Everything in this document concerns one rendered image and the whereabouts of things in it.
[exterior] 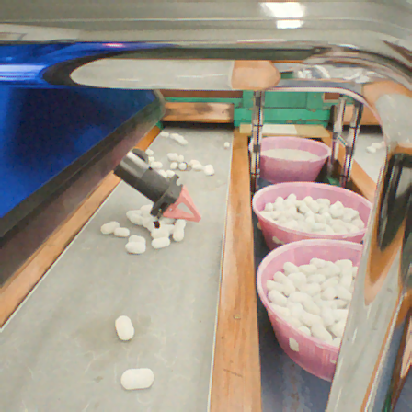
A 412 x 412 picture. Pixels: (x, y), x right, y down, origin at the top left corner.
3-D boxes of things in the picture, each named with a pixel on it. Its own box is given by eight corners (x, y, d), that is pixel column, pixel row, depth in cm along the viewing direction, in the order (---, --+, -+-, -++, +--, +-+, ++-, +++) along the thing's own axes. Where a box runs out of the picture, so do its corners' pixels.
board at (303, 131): (239, 136, 132) (239, 132, 132) (239, 126, 146) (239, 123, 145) (329, 138, 130) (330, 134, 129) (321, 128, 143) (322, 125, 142)
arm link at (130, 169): (105, 173, 69) (122, 149, 68) (112, 165, 76) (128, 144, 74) (134, 193, 71) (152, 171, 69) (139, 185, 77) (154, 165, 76)
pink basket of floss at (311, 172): (290, 196, 105) (293, 165, 101) (231, 171, 124) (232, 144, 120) (342, 177, 120) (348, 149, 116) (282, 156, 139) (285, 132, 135)
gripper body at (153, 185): (182, 177, 77) (154, 156, 76) (175, 197, 68) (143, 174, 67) (165, 198, 80) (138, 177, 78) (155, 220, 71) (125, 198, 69)
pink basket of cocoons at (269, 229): (281, 286, 68) (286, 244, 64) (234, 222, 91) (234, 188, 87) (396, 264, 75) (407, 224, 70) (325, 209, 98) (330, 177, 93)
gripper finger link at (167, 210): (211, 199, 79) (177, 174, 77) (209, 214, 73) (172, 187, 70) (192, 219, 82) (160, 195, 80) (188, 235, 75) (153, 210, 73)
